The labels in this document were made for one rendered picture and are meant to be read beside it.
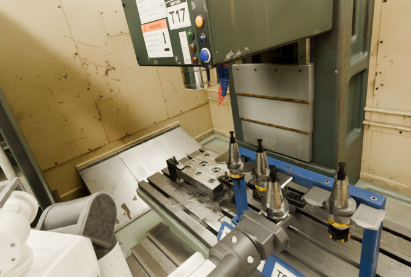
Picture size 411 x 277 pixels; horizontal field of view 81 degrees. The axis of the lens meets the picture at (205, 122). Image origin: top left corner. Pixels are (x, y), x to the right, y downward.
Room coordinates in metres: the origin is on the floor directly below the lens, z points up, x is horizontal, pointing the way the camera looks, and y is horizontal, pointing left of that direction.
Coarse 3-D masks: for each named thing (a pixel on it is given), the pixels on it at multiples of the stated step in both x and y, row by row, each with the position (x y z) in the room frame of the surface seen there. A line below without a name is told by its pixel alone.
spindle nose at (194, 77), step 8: (184, 72) 0.94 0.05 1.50; (192, 72) 0.92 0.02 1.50; (200, 72) 0.91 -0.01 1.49; (208, 72) 0.91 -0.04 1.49; (216, 72) 0.93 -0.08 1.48; (184, 80) 0.95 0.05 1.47; (192, 80) 0.92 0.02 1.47; (200, 80) 0.91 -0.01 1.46; (208, 80) 0.91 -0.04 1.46; (216, 80) 0.93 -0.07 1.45; (192, 88) 0.93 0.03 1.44; (200, 88) 0.91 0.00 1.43
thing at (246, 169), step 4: (244, 164) 0.67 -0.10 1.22; (248, 164) 0.67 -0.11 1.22; (252, 164) 0.66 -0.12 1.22; (240, 168) 0.65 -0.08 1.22; (244, 168) 0.65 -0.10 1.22; (248, 168) 0.65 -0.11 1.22; (252, 168) 0.64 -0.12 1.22; (240, 172) 0.63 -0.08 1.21; (244, 172) 0.63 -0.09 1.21; (248, 172) 0.62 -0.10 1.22
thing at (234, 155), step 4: (232, 144) 0.68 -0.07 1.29; (236, 144) 0.69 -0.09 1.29; (232, 148) 0.68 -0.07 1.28; (236, 148) 0.68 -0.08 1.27; (232, 152) 0.68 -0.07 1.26; (236, 152) 0.68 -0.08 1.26; (232, 156) 0.68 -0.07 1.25; (236, 156) 0.68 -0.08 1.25; (240, 156) 0.69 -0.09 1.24; (232, 160) 0.68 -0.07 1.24; (236, 160) 0.67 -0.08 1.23; (240, 160) 0.68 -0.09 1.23
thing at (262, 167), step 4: (256, 152) 0.61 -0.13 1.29; (260, 152) 0.60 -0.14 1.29; (264, 152) 0.60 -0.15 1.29; (256, 156) 0.60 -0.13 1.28; (260, 156) 0.60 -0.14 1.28; (264, 156) 0.60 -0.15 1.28; (256, 160) 0.60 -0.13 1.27; (260, 160) 0.59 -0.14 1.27; (264, 160) 0.59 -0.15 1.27; (256, 164) 0.60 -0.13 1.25; (260, 164) 0.59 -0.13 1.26; (264, 164) 0.59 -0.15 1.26; (256, 168) 0.60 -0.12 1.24; (260, 168) 0.59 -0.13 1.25; (264, 168) 0.59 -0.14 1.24; (268, 168) 0.60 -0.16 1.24; (256, 172) 0.60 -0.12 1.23; (260, 172) 0.59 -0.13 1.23; (264, 172) 0.59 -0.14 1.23; (268, 172) 0.59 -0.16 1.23
